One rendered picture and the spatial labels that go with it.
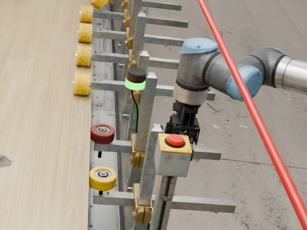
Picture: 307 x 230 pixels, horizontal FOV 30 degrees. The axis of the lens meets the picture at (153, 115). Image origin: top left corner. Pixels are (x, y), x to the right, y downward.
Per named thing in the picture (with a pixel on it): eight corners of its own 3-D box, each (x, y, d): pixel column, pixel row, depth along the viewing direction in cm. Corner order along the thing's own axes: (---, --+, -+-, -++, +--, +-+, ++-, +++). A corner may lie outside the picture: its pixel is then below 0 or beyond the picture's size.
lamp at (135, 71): (136, 128, 186) (145, 68, 175) (137, 136, 181) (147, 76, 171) (119, 126, 185) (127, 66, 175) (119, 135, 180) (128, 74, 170)
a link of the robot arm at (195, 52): (206, 51, 139) (175, 37, 144) (197, 96, 145) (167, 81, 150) (228, 44, 145) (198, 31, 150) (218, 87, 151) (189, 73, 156)
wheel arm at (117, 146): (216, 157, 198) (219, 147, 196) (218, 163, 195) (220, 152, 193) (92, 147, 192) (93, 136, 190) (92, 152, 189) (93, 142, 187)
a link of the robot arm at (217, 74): (272, 64, 141) (231, 46, 147) (247, 74, 133) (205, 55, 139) (263, 97, 145) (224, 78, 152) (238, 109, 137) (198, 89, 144)
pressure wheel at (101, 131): (111, 151, 196) (114, 122, 190) (111, 164, 189) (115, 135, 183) (87, 149, 195) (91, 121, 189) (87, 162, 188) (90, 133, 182)
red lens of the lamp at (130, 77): (144, 75, 177) (145, 68, 176) (145, 83, 171) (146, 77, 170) (125, 73, 176) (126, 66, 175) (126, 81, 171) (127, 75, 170)
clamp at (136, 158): (143, 146, 197) (145, 134, 195) (145, 169, 185) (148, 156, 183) (127, 145, 196) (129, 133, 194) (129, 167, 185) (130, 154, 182)
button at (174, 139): (182, 140, 128) (183, 133, 127) (184, 150, 124) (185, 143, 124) (164, 138, 127) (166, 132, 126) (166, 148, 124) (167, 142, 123)
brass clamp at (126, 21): (134, 19, 279) (135, 9, 276) (135, 29, 267) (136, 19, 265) (121, 18, 278) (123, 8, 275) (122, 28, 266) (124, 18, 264)
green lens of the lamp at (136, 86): (143, 82, 178) (144, 75, 177) (145, 91, 173) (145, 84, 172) (124, 80, 177) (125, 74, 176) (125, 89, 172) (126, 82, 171)
